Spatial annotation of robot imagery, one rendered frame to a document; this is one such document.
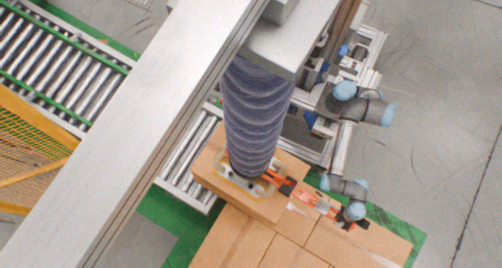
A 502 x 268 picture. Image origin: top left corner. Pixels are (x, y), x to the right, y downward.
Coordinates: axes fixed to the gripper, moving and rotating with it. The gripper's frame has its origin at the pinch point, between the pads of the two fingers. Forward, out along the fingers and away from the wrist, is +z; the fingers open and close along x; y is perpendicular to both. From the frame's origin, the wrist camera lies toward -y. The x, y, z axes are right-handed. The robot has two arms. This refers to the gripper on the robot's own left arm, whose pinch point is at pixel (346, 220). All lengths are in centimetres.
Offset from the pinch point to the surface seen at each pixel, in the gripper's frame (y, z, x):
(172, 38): 60, -185, 27
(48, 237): 58, -185, 61
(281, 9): 51, -174, 8
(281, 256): 16, 66, 30
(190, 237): 83, 120, 52
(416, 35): 9, 118, -198
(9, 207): 196, 67, 100
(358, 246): -23, 66, -3
